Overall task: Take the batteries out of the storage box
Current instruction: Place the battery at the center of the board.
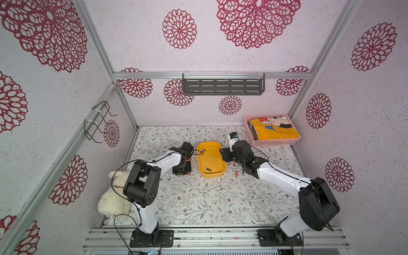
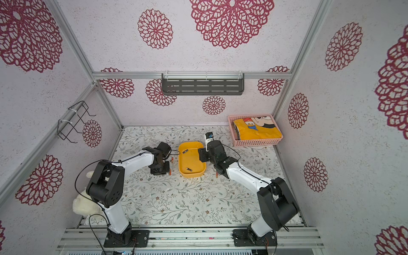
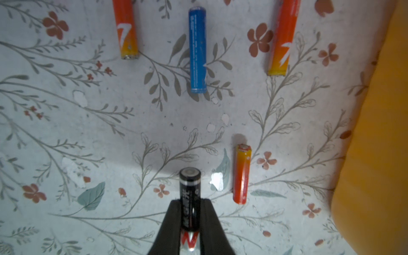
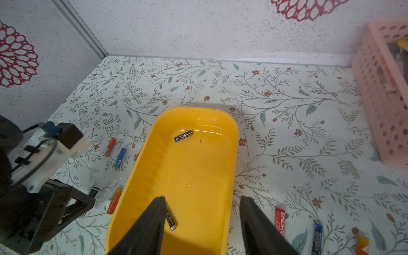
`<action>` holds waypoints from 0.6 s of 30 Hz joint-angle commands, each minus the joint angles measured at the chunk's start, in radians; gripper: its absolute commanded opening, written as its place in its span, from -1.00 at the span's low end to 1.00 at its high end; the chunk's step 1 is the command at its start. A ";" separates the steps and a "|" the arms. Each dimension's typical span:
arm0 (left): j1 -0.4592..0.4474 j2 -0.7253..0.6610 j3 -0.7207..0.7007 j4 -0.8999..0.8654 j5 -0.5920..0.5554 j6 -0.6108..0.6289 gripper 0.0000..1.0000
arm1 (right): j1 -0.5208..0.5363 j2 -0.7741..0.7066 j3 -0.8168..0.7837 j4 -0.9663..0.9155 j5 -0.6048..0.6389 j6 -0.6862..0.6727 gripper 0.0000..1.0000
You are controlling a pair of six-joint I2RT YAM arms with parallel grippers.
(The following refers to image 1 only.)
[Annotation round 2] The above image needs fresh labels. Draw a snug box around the pink plastic basket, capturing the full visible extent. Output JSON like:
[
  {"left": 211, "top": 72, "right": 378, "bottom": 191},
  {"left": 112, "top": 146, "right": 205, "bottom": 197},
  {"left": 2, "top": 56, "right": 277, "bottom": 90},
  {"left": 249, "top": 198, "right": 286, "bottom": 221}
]
[{"left": 243, "top": 114, "right": 301, "bottom": 147}]

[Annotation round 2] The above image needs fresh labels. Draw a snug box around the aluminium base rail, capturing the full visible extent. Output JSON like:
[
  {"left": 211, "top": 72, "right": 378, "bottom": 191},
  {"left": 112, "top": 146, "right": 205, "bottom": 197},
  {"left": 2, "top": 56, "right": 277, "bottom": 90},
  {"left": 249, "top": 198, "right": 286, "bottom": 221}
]
[{"left": 82, "top": 226, "right": 350, "bottom": 251}]

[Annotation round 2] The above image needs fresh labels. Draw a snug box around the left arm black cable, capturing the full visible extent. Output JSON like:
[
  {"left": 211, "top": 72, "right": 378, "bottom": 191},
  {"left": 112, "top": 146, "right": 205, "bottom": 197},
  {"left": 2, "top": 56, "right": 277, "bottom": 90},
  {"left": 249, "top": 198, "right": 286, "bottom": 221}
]
[{"left": 110, "top": 149, "right": 206, "bottom": 255}]

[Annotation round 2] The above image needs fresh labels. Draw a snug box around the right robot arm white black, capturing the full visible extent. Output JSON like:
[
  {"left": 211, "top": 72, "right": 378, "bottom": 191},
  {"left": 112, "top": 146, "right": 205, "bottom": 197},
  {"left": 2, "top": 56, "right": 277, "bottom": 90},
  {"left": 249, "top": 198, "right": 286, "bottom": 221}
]
[{"left": 220, "top": 140, "right": 340, "bottom": 247}]

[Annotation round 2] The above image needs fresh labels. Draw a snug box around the yellow plastic storage box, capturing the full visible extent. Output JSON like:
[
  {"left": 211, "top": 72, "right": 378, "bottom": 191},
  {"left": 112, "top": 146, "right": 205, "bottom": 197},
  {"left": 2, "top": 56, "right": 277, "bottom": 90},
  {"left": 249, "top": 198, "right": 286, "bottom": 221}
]
[{"left": 197, "top": 141, "right": 227, "bottom": 178}]

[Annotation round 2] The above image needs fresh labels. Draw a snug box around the yellow cartoon folded shirt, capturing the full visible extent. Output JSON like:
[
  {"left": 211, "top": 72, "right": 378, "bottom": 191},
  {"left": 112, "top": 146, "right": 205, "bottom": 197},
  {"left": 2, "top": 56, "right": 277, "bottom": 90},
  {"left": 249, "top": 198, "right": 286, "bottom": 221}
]
[{"left": 248, "top": 116, "right": 300, "bottom": 140}]

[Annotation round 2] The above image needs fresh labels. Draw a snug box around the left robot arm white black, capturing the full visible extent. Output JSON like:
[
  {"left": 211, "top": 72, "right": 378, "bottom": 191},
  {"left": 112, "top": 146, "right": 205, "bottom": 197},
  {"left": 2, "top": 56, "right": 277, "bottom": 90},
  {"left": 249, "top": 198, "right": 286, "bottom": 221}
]
[{"left": 123, "top": 142, "right": 194, "bottom": 248}]

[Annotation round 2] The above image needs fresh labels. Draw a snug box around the black wire wall rack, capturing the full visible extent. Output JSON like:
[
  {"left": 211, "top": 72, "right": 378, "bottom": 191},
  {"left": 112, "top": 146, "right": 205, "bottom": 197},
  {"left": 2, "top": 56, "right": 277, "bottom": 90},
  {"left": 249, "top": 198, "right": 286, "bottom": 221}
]
[{"left": 83, "top": 101, "right": 117, "bottom": 144}]

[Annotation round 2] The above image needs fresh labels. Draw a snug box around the white plush toy dog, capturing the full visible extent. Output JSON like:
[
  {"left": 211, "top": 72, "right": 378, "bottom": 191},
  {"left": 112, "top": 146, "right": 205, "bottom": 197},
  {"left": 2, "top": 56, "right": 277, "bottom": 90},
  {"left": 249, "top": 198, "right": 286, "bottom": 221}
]
[{"left": 97, "top": 171, "right": 131, "bottom": 216}]

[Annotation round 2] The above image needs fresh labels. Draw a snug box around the grey wall shelf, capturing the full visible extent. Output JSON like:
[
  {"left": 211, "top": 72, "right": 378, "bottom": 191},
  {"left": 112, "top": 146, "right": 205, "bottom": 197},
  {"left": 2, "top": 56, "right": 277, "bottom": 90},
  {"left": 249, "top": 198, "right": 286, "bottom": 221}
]
[{"left": 182, "top": 74, "right": 265, "bottom": 96}]

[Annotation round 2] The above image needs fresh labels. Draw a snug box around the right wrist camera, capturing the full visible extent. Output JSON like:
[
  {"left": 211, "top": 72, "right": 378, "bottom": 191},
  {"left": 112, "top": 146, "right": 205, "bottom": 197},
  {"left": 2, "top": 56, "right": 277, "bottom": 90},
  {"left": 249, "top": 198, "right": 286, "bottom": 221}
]
[{"left": 228, "top": 132, "right": 239, "bottom": 152}]

